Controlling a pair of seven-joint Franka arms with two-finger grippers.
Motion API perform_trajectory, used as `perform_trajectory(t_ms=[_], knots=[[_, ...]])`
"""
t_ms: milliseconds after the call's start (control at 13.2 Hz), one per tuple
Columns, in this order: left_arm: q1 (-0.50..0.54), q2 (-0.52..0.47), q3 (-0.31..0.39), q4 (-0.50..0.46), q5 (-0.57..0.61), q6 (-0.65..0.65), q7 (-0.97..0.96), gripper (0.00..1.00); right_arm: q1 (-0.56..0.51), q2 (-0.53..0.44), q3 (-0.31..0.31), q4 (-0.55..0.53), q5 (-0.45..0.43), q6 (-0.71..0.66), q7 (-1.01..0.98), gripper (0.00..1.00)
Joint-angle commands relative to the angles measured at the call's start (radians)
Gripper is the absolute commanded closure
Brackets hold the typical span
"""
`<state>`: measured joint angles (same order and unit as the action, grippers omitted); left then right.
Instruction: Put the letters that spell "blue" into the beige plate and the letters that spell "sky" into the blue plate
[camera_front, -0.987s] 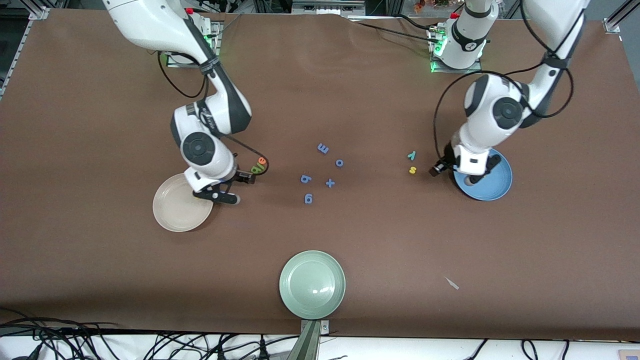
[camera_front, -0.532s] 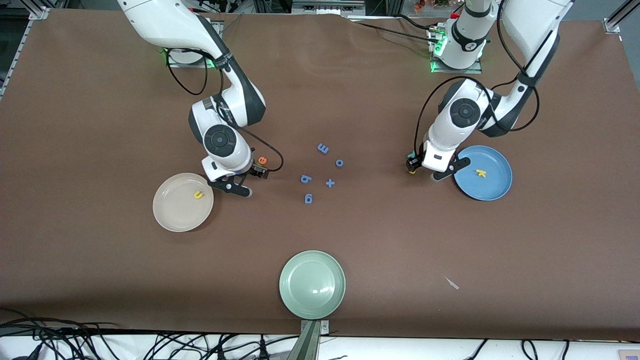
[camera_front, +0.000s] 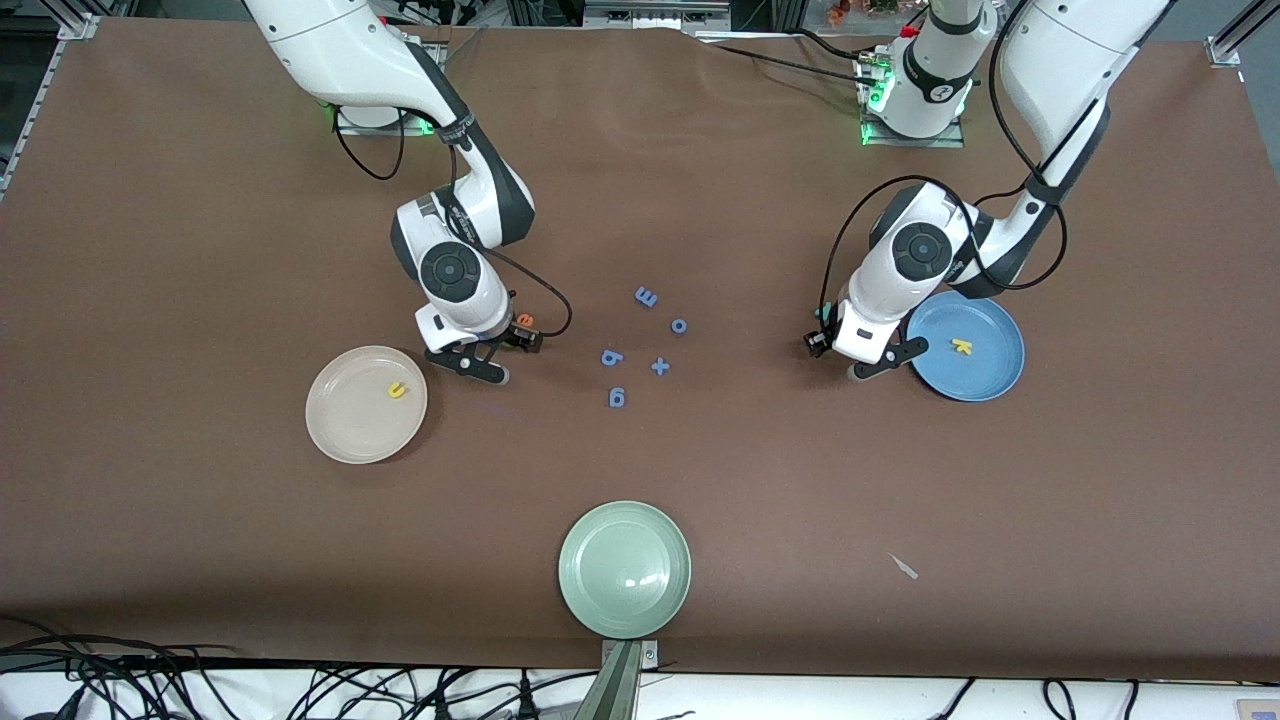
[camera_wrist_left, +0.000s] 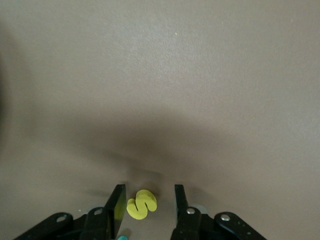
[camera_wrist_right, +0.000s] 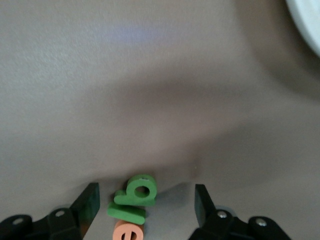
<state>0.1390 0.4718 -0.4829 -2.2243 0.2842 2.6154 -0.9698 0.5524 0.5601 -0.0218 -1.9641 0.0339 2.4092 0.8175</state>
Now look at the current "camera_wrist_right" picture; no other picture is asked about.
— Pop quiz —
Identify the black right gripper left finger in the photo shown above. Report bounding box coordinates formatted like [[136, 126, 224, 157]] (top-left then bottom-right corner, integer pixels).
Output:
[[0, 182, 101, 240]]

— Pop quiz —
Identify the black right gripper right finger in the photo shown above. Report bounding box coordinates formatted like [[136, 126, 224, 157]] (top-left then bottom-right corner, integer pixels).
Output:
[[189, 184, 293, 240]]

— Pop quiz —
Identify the orange foam letter e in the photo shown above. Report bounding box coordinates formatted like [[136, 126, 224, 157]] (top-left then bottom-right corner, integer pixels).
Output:
[[112, 219, 145, 240]]

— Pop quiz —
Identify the green foam letter l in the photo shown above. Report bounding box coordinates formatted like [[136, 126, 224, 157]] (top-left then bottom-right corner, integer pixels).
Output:
[[106, 201, 147, 225]]

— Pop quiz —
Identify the green round foam letter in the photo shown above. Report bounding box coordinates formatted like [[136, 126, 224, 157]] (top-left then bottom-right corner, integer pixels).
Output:
[[113, 174, 158, 207]]

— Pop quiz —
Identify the brown table cover sheet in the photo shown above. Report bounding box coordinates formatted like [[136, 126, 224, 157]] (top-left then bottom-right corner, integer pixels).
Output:
[[0, 0, 320, 240]]

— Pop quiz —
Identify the beige round plate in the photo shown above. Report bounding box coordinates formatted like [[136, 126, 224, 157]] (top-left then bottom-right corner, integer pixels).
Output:
[[284, 0, 320, 60]]

